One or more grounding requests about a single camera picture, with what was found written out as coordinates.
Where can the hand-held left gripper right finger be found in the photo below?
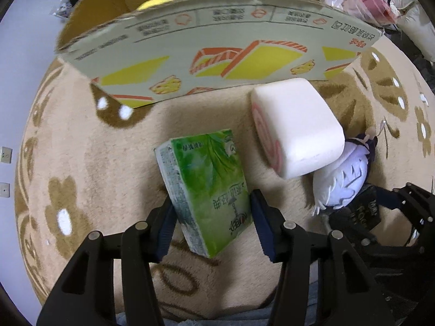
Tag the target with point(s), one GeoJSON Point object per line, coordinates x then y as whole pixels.
{"type": "Point", "coordinates": [263, 227]}

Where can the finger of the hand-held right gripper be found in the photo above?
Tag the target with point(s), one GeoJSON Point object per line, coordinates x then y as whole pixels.
{"type": "Point", "coordinates": [380, 244]}
{"type": "Point", "coordinates": [418, 203]}

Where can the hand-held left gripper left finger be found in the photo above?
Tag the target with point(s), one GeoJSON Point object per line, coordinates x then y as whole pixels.
{"type": "Point", "coordinates": [166, 231]}

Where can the green tissue pack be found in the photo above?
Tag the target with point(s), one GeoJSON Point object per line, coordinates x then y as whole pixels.
{"type": "Point", "coordinates": [204, 183]}

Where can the lavender haired plush doll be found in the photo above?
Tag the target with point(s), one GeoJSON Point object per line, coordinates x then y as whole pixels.
{"type": "Point", "coordinates": [343, 180]}

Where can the printed cardboard box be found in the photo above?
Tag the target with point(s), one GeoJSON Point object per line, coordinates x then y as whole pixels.
{"type": "Point", "coordinates": [238, 64]}

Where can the yellow dog plush toy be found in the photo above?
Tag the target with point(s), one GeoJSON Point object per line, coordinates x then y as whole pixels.
{"type": "Point", "coordinates": [153, 3]}

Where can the white roll cake cushion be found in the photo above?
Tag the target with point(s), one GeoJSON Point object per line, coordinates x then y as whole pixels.
{"type": "Point", "coordinates": [299, 125]}

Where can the cream comforter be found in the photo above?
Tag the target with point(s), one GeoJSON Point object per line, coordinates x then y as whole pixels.
{"type": "Point", "coordinates": [418, 23]}

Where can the clear bag with pink cloth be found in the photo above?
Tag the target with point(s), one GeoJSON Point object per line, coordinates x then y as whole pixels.
{"type": "Point", "coordinates": [370, 1]}

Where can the clear plastic bag of toys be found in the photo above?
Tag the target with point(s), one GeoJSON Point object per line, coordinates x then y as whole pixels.
{"type": "Point", "coordinates": [61, 8]}

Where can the white wall socket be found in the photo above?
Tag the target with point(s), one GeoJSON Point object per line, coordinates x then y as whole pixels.
{"type": "Point", "coordinates": [4, 189]}
{"type": "Point", "coordinates": [5, 154]}

